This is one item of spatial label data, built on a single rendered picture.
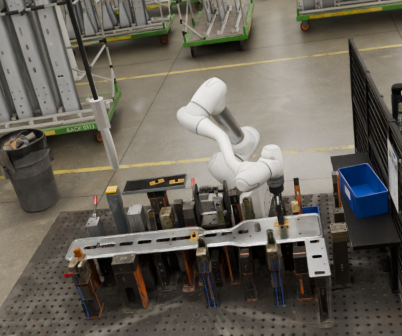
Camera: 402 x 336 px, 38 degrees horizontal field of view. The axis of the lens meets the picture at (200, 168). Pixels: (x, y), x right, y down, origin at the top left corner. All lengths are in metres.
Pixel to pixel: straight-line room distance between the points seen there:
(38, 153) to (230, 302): 3.02
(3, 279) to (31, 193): 1.02
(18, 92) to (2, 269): 2.76
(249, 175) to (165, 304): 0.92
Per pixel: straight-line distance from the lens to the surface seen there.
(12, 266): 5.27
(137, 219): 3.25
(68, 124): 6.98
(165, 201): 3.37
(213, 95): 3.14
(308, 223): 3.09
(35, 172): 5.69
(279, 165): 2.83
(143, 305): 3.19
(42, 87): 7.26
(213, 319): 3.06
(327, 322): 2.95
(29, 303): 3.57
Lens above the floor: 2.77
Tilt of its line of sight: 28 degrees down
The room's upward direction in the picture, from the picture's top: 12 degrees counter-clockwise
